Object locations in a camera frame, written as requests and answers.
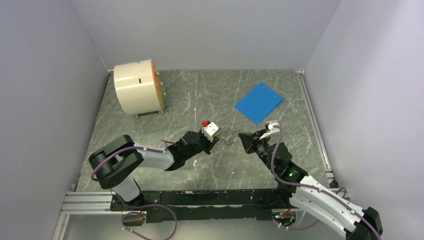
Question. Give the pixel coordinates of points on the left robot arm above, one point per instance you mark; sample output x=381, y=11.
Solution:
x=113, y=163

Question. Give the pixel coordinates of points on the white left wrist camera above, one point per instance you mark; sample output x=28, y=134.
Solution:
x=211, y=130

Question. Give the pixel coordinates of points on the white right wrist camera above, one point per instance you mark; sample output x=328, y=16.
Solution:
x=271, y=127

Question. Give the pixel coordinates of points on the large metal keyring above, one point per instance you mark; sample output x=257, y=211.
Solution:
x=231, y=138

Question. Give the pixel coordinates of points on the cream cylindrical drum device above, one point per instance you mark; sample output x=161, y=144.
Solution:
x=138, y=87

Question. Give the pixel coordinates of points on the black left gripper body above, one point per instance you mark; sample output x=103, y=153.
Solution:
x=205, y=144

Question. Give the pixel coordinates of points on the blue square mat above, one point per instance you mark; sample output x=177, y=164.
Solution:
x=259, y=103

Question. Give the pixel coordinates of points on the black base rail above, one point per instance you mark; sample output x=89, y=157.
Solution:
x=189, y=205

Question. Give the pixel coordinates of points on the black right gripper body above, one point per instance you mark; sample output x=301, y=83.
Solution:
x=262, y=146

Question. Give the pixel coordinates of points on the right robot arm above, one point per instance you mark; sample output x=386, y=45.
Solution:
x=299, y=189

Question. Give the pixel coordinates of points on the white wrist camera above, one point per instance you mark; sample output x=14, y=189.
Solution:
x=271, y=127
x=211, y=130

